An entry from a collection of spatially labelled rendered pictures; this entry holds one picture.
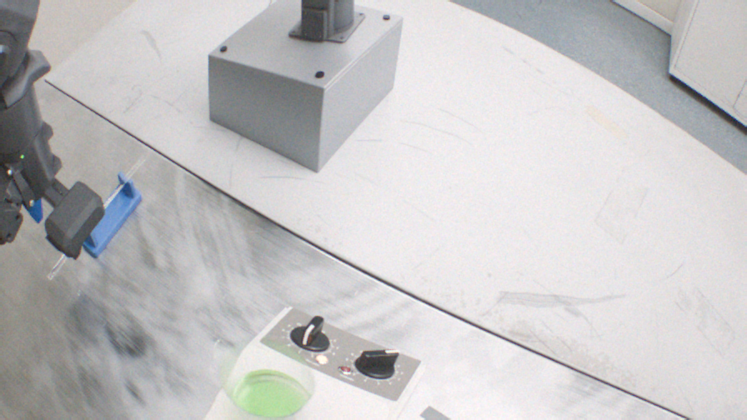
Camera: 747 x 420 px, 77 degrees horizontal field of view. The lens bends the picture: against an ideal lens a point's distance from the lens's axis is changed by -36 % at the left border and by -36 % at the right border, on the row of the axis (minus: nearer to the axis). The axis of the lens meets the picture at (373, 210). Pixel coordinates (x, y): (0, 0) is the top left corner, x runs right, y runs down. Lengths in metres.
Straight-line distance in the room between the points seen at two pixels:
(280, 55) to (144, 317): 0.30
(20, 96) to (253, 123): 0.36
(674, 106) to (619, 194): 1.98
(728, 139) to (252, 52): 2.44
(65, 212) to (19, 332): 0.22
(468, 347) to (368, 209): 0.18
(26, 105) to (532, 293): 0.52
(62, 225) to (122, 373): 0.18
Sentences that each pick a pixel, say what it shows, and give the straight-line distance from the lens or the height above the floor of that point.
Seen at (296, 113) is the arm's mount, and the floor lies 0.97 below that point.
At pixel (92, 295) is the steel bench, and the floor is 0.90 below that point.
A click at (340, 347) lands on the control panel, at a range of 0.55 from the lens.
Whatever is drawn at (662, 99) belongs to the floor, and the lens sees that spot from 2.72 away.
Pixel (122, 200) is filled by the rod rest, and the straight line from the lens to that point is 0.70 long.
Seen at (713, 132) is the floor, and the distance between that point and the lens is 2.80.
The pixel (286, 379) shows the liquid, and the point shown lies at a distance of 0.45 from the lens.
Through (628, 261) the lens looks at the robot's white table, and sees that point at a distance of 0.73.
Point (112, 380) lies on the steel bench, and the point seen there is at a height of 0.90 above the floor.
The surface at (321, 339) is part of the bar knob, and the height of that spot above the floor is 0.95.
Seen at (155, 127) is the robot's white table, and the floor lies 0.90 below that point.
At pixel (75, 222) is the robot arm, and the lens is 0.49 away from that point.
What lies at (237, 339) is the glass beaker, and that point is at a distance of 0.41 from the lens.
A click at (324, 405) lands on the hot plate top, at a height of 0.99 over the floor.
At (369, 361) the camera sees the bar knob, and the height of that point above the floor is 0.96.
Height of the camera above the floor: 1.43
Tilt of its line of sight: 52 degrees down
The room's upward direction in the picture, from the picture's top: 8 degrees clockwise
